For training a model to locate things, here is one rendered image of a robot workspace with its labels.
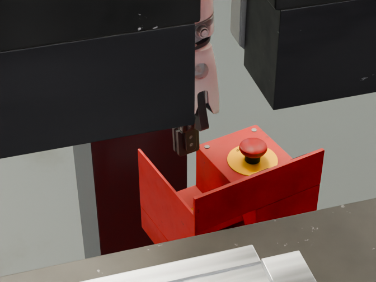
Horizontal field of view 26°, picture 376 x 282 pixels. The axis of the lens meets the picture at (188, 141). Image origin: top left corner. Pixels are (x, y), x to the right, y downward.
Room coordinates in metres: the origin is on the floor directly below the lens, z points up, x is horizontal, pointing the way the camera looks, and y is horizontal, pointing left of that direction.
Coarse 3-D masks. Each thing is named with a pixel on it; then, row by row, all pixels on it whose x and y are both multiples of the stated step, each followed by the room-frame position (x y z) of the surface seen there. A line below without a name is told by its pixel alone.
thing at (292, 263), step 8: (272, 256) 0.49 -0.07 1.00; (280, 256) 0.49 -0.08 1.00; (288, 256) 0.49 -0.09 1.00; (296, 256) 0.49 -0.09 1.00; (264, 264) 0.48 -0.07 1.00; (272, 264) 0.48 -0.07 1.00; (280, 264) 0.48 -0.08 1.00; (288, 264) 0.48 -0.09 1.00; (296, 264) 0.48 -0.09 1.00; (304, 264) 0.48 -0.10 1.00; (272, 272) 0.47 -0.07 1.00; (280, 272) 0.47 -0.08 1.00; (288, 272) 0.47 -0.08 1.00; (296, 272) 0.47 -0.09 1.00; (304, 272) 0.47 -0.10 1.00; (272, 280) 0.47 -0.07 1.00; (280, 280) 0.47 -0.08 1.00; (288, 280) 0.47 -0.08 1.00; (296, 280) 0.47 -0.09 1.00; (304, 280) 0.47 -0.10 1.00; (312, 280) 0.47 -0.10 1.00
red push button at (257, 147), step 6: (252, 138) 0.91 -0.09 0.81; (240, 144) 0.90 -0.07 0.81; (246, 144) 0.90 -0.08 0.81; (252, 144) 0.90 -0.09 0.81; (258, 144) 0.90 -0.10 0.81; (264, 144) 0.90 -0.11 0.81; (240, 150) 0.90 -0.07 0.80; (246, 150) 0.89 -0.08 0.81; (252, 150) 0.89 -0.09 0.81; (258, 150) 0.89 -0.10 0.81; (264, 150) 0.89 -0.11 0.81; (246, 156) 0.89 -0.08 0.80; (252, 156) 0.88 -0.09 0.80; (258, 156) 0.88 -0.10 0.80; (252, 162) 0.89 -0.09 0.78; (258, 162) 0.90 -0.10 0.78
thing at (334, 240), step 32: (256, 224) 0.67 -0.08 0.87; (288, 224) 0.67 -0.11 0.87; (320, 224) 0.67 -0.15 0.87; (352, 224) 0.67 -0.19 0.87; (96, 256) 0.62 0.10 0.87; (128, 256) 0.62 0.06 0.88; (160, 256) 0.62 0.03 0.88; (192, 256) 0.62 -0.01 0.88; (320, 256) 0.62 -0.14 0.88; (352, 256) 0.62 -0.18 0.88
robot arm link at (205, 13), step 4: (204, 0) 0.86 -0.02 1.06; (208, 0) 0.86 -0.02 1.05; (212, 0) 0.88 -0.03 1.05; (204, 4) 0.86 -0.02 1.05; (208, 4) 0.86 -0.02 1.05; (212, 4) 0.87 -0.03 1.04; (200, 8) 0.85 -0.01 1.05; (204, 8) 0.86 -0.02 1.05; (208, 8) 0.86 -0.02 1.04; (212, 8) 0.87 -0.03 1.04; (200, 12) 0.85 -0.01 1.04; (204, 12) 0.86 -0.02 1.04; (208, 12) 0.86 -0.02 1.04; (212, 12) 0.87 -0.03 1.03; (200, 16) 0.85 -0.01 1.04; (204, 16) 0.86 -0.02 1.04; (208, 16) 0.86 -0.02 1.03; (200, 20) 0.85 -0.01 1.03; (204, 20) 0.86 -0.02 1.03
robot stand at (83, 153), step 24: (96, 144) 1.12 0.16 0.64; (120, 144) 1.14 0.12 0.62; (144, 144) 1.15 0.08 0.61; (168, 144) 1.17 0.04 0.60; (96, 168) 1.12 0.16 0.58; (120, 168) 1.14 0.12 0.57; (168, 168) 1.17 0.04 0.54; (96, 192) 1.12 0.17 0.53; (120, 192) 1.14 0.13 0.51; (96, 216) 1.13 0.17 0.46; (120, 216) 1.14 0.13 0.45; (96, 240) 1.15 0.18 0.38; (120, 240) 1.13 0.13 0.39; (144, 240) 1.15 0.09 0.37
